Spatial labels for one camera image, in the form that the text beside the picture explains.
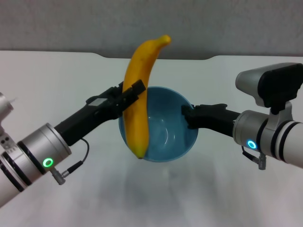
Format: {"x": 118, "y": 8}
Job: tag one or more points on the blue plastic bowl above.
{"x": 165, "y": 142}

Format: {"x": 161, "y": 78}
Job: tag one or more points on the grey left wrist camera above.
{"x": 3, "y": 104}

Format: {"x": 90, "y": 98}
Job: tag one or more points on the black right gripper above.
{"x": 215, "y": 118}

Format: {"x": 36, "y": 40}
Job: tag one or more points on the yellow banana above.
{"x": 139, "y": 61}

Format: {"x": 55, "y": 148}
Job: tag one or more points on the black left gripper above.
{"x": 87, "y": 118}

